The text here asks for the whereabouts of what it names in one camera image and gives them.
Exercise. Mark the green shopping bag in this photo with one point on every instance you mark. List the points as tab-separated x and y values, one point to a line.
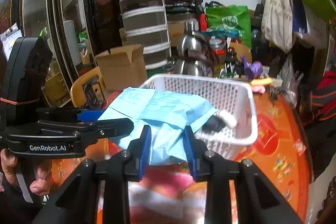
233	21

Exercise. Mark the glass door cabinet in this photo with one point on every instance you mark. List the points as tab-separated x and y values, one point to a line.
76	32

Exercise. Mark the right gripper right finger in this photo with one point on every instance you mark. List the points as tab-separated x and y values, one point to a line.
195	150

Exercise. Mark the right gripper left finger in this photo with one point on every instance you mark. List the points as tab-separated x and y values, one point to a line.
140	152

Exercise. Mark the wall calendar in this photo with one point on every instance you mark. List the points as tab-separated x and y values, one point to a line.
8	39

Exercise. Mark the red floral tablecloth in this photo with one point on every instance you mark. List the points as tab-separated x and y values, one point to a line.
168	194

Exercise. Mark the stainless steel kettle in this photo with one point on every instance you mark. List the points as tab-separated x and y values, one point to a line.
193	53

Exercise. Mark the white perforated plastic basket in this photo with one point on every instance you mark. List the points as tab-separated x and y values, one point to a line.
233	101

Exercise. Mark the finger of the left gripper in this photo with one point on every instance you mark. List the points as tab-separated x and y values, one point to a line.
89	115
92	131

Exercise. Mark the person's left hand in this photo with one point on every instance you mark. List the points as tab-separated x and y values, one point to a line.
41	186

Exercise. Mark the purple plastic scoop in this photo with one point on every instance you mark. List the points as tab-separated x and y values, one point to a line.
251	70

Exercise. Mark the yellow wooden chair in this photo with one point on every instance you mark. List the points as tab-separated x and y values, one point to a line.
89	84

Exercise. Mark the brown cardboard box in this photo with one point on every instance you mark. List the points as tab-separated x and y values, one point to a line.
122	67

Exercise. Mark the black knit glove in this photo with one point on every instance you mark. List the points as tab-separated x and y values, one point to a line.
214	124

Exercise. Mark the beige canvas tote bag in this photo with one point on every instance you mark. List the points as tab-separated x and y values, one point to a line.
277	23

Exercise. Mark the light blue cloth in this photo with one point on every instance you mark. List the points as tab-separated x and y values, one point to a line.
167	114

